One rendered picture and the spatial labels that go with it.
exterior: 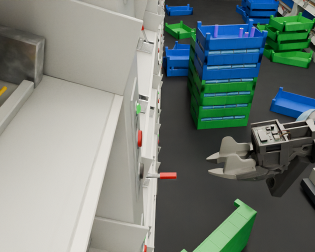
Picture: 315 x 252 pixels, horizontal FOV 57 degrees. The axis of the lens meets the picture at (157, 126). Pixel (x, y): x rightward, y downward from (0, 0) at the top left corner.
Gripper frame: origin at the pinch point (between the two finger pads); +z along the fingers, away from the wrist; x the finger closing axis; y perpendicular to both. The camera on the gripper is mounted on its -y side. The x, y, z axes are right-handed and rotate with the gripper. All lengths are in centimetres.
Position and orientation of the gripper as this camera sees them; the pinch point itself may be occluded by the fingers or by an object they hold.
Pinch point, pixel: (214, 167)
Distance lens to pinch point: 63.0
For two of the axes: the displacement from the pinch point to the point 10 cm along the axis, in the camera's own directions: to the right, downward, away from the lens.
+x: -0.3, 5.9, -8.0
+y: -2.3, -7.9, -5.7
